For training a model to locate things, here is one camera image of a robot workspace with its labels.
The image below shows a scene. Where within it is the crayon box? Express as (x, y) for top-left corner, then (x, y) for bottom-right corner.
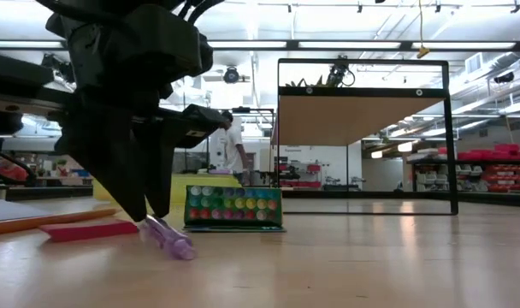
(183, 185), (287, 234)

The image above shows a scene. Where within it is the long ceiling light fixture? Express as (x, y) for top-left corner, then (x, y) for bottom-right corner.
(0, 39), (520, 50)

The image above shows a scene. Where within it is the round black ceiling device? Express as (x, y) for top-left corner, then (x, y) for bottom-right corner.
(223, 66), (240, 85)

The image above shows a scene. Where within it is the wooden shelf riser black frame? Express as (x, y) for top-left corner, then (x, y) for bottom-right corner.
(276, 58), (459, 216)

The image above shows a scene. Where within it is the person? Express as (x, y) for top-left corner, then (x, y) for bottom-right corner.
(0, 156), (29, 183)
(220, 110), (251, 186)

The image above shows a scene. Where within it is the yellow hanging cord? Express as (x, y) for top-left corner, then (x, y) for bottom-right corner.
(416, 0), (431, 60)

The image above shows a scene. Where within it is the purple pen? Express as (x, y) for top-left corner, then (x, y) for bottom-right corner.
(138, 215), (198, 261)

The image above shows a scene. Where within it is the shelving with red bins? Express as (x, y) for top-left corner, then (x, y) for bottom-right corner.
(407, 144), (520, 193)

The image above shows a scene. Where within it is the long orange pencil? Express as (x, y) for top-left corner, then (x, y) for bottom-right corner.
(0, 207), (122, 237)

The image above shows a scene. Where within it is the light blue sticky note pad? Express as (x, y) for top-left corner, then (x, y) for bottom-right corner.
(0, 198), (54, 224)

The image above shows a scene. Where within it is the potted succulent plant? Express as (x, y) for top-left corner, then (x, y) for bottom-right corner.
(285, 76), (329, 88)

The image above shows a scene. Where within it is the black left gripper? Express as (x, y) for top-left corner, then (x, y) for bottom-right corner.
(0, 0), (229, 222)

